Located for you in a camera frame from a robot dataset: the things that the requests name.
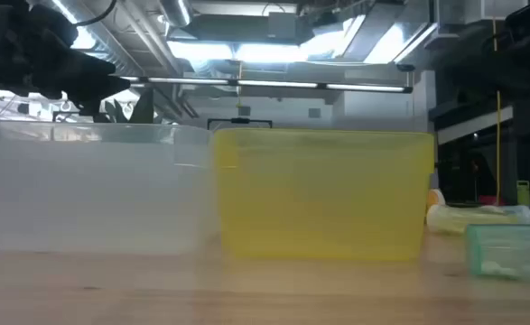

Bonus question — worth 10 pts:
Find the white hanging panel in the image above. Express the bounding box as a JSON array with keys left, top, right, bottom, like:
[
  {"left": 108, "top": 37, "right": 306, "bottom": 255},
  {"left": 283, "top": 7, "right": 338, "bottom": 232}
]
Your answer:
[{"left": 480, "top": 0, "right": 530, "bottom": 23}]

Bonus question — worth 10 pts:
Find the green leafy plant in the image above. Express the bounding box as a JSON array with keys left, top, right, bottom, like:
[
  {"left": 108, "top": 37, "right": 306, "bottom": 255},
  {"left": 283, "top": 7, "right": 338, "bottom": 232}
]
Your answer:
[{"left": 95, "top": 88, "right": 166, "bottom": 125}]

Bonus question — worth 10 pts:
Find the black rectangular frame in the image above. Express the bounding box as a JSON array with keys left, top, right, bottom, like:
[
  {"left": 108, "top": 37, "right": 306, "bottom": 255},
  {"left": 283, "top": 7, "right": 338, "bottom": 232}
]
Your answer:
[{"left": 207, "top": 117, "right": 274, "bottom": 131}]

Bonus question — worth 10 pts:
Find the teal medicine bottle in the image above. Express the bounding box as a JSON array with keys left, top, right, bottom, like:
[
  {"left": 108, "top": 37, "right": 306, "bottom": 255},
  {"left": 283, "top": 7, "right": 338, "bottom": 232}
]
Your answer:
[{"left": 466, "top": 224, "right": 530, "bottom": 283}]

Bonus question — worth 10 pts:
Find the yellow-green medicine bottle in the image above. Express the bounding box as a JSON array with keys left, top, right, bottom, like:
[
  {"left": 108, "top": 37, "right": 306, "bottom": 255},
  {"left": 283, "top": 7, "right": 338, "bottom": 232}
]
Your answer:
[{"left": 425, "top": 203, "right": 530, "bottom": 235}]

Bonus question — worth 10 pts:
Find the orange medicine bottle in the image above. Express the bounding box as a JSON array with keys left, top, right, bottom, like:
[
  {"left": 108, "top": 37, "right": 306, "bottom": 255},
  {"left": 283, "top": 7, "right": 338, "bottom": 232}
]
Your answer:
[{"left": 426, "top": 188, "right": 447, "bottom": 212}]

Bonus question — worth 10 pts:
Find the lime green canister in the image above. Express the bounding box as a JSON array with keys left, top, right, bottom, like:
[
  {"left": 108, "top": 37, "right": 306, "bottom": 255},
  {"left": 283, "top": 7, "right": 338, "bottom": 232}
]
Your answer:
[{"left": 516, "top": 180, "right": 530, "bottom": 208}]

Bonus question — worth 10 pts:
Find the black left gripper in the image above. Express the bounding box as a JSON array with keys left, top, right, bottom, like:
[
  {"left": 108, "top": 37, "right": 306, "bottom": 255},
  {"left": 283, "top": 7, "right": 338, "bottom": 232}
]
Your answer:
[{"left": 0, "top": 0, "right": 133, "bottom": 117}]

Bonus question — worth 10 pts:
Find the long ceiling light bar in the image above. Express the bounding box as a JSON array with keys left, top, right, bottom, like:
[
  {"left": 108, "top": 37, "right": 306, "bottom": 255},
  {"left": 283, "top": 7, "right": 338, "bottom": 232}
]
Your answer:
[{"left": 119, "top": 75, "right": 414, "bottom": 95}]

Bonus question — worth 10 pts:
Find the yellow plastic bin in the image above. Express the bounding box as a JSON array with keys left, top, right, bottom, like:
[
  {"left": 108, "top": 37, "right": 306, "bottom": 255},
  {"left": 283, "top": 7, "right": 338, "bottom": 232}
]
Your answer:
[{"left": 213, "top": 127, "right": 436, "bottom": 262}]

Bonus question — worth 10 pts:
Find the red low container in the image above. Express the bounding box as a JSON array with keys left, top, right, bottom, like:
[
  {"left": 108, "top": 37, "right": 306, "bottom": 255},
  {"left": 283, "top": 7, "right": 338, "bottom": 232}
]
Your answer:
[{"left": 479, "top": 194, "right": 507, "bottom": 207}]

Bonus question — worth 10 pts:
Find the black cable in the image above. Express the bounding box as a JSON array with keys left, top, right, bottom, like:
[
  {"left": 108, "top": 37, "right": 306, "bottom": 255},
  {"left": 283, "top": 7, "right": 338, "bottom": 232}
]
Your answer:
[{"left": 77, "top": 0, "right": 119, "bottom": 27}]

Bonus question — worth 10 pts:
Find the clear plastic bin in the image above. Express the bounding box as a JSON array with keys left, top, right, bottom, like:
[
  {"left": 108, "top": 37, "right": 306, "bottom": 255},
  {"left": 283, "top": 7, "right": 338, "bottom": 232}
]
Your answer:
[{"left": 0, "top": 119, "right": 220, "bottom": 254}]

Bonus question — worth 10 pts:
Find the silver round air duct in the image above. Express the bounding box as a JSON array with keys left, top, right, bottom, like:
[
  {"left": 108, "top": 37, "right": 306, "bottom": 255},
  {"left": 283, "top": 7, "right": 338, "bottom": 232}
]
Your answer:
[{"left": 158, "top": 0, "right": 193, "bottom": 28}]

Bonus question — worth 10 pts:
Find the grey ceiling box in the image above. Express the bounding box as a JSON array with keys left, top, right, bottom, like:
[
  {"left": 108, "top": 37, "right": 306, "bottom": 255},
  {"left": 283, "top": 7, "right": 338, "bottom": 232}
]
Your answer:
[{"left": 267, "top": 12, "right": 297, "bottom": 40}]

